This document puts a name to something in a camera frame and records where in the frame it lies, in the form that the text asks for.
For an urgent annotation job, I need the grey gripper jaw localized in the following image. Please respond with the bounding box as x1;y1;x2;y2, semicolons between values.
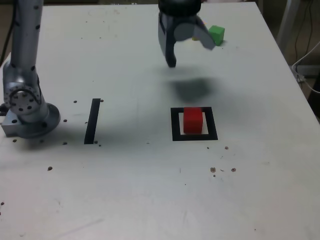
157;12;178;68
174;15;216;51

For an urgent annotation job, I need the yellow cube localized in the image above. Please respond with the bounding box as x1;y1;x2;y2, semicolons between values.
191;21;207;42

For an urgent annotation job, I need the green cube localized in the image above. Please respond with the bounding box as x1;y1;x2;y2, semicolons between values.
208;24;226;47

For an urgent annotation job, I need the red cube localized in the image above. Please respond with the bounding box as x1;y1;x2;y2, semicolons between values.
183;106;203;134

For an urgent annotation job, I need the black tape square outline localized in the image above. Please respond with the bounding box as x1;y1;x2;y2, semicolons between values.
170;106;219;142

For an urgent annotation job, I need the black tape strip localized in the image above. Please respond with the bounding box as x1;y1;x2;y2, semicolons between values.
83;98;102;145

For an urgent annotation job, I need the white metal frame leg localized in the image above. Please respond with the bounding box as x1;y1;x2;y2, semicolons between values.
275;0;306;55

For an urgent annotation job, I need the thin black hanging cable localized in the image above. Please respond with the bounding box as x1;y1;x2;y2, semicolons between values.
294;0;315;62

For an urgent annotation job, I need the white cable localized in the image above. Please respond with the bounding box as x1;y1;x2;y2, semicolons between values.
291;41;320;95

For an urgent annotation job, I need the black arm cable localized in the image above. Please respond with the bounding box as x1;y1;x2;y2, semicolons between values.
0;0;16;65

